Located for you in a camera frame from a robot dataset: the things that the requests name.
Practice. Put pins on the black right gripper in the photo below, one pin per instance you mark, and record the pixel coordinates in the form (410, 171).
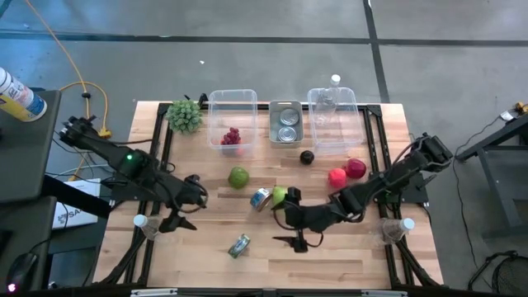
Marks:
(305, 218)

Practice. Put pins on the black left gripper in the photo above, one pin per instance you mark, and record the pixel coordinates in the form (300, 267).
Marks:
(185, 198)

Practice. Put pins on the green apple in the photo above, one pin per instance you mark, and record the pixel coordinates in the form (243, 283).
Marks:
(238, 177)
(279, 196)

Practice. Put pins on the green label tuna can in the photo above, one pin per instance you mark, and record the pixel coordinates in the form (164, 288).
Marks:
(239, 246)

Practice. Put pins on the blue label tin can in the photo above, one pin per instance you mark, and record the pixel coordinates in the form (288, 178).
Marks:
(261, 199)

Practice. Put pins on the dark red mango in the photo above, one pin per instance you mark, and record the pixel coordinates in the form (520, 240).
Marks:
(356, 168)

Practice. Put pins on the red grape bunch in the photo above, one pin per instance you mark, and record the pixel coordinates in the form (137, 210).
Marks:
(232, 136)

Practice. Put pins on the crushed clear plastic bottle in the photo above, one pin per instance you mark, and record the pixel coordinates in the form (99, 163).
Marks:
(335, 79)

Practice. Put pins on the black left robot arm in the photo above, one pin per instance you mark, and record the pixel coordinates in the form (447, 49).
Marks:
(107, 144)

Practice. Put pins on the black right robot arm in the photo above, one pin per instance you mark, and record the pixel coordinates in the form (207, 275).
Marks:
(392, 175)

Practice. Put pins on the red orange mango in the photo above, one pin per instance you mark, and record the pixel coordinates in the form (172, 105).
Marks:
(337, 177)

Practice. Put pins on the black plum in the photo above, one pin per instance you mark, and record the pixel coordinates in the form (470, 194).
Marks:
(306, 157)

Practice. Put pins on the white cardboard box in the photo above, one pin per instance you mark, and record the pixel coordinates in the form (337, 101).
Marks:
(76, 206)

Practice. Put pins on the green potted plant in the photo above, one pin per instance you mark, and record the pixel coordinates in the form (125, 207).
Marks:
(183, 116)

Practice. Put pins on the grey plastic bin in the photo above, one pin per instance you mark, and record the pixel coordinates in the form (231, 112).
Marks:
(273, 123)

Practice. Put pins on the clear plastic bin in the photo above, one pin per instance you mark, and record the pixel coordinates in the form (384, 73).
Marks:
(231, 103)
(350, 136)

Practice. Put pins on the black computer mouse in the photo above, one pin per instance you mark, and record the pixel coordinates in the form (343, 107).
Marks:
(20, 270)

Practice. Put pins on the black side table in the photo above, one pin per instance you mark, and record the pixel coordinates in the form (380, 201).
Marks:
(24, 156)
(499, 198)

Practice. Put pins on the white yellow label canister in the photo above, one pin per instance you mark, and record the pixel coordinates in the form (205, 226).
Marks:
(20, 101)

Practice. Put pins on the black mesh waste basket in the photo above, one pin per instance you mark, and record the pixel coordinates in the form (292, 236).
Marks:
(513, 276)

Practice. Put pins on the small yellow tool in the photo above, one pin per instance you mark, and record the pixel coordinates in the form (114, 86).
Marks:
(521, 108)

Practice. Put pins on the white bracket bar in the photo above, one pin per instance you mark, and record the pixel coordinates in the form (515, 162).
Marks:
(154, 292)
(383, 293)

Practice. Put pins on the black aluminium table frame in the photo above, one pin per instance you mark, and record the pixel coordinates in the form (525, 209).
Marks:
(374, 110)

